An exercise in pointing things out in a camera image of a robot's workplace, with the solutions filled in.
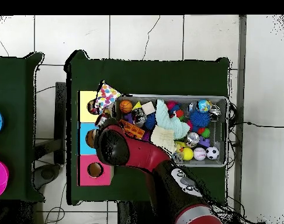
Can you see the colourful dotted cloth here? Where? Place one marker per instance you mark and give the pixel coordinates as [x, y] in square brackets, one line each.
[91, 108]
[107, 95]

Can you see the cream muslin cloth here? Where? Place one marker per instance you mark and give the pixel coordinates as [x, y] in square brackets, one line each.
[163, 137]

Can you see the mint green muslin cloth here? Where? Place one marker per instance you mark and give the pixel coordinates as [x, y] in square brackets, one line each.
[170, 123]

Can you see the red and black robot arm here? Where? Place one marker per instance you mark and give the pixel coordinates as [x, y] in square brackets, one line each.
[142, 151]

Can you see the wooden box with three holes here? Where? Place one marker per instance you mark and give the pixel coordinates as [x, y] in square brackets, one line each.
[86, 107]

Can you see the orange toy basketball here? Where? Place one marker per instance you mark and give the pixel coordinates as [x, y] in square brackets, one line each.
[125, 106]

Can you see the orange toy building block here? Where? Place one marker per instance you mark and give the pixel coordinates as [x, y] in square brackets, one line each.
[132, 129]

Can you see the crushed black drink can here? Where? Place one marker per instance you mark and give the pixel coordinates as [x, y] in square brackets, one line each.
[139, 116]

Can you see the blue spiky rubber ball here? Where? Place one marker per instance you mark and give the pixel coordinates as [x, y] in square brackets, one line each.
[150, 121]
[200, 117]

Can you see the dark green tablecloth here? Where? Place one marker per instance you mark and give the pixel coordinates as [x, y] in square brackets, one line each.
[144, 77]
[13, 81]

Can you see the plain yellow ball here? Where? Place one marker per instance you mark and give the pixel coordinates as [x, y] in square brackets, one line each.
[187, 154]

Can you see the globe print ball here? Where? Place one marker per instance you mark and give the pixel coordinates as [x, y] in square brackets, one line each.
[204, 106]

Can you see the white toy baseball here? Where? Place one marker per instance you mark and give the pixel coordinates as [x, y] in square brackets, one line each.
[199, 154]

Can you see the black and white soccer ball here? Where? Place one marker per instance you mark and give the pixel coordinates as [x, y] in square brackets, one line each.
[212, 153]

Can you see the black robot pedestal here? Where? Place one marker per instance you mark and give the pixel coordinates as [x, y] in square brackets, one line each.
[132, 214]

